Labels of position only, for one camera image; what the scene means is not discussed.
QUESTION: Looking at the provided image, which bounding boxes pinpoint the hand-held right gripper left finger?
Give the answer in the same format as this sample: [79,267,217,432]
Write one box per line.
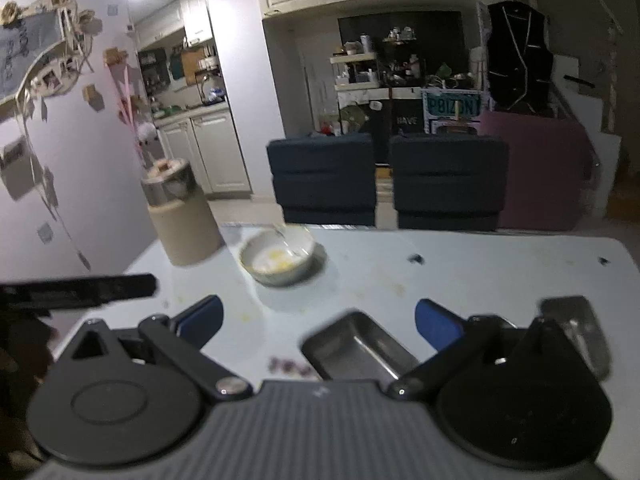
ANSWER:
[54,295,253,402]

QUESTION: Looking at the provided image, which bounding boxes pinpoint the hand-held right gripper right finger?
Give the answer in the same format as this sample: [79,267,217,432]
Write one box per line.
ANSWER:
[387,299,593,401]

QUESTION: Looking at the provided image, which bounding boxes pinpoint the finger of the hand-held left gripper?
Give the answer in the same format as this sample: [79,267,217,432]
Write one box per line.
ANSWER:
[0,273,157,317]

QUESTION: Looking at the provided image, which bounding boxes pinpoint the large rectangular steel tray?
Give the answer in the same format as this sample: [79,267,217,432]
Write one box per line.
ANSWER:
[299,310,420,381]

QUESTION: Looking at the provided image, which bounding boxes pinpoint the small white floral bowl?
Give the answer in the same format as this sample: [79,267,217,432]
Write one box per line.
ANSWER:
[239,227,316,287]

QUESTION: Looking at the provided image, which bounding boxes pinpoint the small rectangular steel tray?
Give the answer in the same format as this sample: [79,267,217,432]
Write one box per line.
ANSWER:
[540,296,612,381]

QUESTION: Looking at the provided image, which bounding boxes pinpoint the beige kettle with steel lid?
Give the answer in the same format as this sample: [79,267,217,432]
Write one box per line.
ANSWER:
[141,157,225,267]

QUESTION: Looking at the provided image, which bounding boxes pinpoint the dark blue chair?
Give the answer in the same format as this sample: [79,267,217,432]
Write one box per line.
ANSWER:
[266,132,377,227]
[389,134,510,231]

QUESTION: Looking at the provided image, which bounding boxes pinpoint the white kitchen base cabinet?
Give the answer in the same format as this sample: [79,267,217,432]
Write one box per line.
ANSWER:
[157,110,251,196]

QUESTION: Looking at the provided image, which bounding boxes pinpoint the black chalkboard sign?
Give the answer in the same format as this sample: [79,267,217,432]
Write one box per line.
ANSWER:
[367,97,426,163]

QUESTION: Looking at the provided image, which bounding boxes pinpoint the teal sign plate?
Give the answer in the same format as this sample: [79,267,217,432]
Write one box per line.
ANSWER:
[421,89,483,133]

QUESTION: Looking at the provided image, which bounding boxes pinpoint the white storage rack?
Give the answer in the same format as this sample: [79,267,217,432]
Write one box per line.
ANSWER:
[330,52,381,93]

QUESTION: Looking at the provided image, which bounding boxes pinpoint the black vest with white trim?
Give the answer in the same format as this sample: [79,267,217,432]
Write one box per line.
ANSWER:
[486,1,555,113]

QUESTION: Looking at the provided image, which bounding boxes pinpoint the pink lanyard with plush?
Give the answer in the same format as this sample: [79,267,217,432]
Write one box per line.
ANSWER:
[117,62,161,161]

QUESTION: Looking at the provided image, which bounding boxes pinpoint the photo wall decoration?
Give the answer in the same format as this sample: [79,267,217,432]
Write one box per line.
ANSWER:
[0,0,96,121]

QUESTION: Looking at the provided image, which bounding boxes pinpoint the white kitchen wall cabinets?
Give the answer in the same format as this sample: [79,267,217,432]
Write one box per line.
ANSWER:
[135,0,213,46]

